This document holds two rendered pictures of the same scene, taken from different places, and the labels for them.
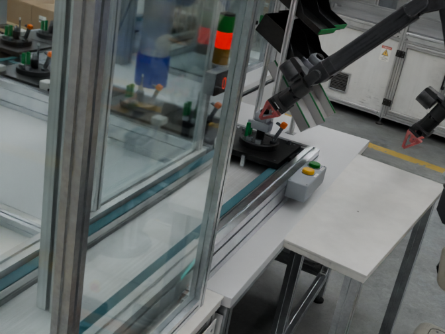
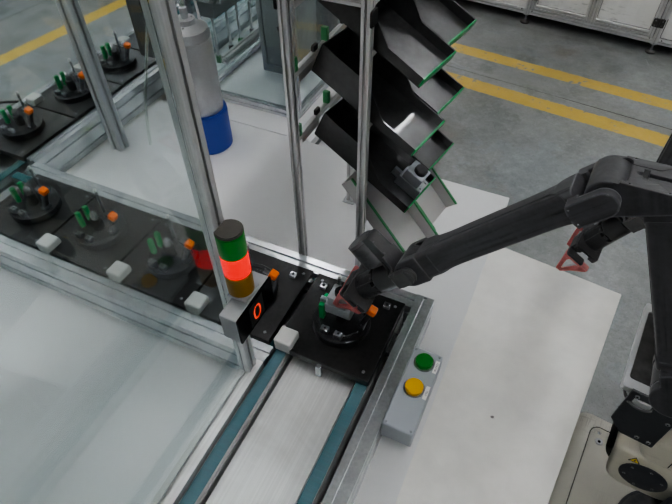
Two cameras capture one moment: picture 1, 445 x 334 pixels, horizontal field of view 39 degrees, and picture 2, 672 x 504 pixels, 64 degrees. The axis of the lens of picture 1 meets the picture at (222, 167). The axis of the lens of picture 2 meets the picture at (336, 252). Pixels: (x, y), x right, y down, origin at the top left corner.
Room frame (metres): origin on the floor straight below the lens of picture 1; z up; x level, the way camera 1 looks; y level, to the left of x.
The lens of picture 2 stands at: (1.31, -0.15, 2.05)
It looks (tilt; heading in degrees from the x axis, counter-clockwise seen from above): 48 degrees down; 4
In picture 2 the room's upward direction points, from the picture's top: 1 degrees counter-clockwise
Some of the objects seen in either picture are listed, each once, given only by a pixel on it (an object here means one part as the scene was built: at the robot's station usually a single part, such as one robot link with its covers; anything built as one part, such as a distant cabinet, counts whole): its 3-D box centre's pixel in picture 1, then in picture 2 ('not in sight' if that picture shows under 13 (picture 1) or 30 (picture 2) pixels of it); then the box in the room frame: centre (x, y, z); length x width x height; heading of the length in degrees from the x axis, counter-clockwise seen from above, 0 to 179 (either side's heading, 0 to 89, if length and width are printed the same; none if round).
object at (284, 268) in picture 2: not in sight; (248, 277); (2.16, 0.13, 1.01); 0.24 x 0.24 x 0.13; 69
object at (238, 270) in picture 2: not in sight; (235, 261); (1.93, 0.07, 1.33); 0.05 x 0.05 x 0.05
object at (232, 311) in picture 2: not in sight; (238, 276); (1.93, 0.07, 1.29); 0.12 x 0.05 x 0.25; 159
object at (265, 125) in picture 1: (260, 118); (337, 298); (2.07, -0.10, 1.06); 0.08 x 0.04 x 0.07; 68
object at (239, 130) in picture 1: (257, 146); (341, 325); (2.06, -0.11, 0.96); 0.24 x 0.24 x 0.02; 69
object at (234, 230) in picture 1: (266, 198); (352, 462); (1.75, -0.15, 0.91); 0.89 x 0.06 x 0.11; 159
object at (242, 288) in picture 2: not in sight; (239, 279); (1.93, 0.07, 1.28); 0.05 x 0.05 x 0.05
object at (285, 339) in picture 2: not in sight; (286, 339); (2.01, 0.02, 0.97); 0.05 x 0.05 x 0.04; 69
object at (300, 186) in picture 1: (306, 180); (412, 394); (1.91, -0.28, 0.93); 0.21 x 0.07 x 0.06; 159
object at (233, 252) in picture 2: not in sight; (231, 241); (1.93, 0.07, 1.38); 0.05 x 0.05 x 0.05
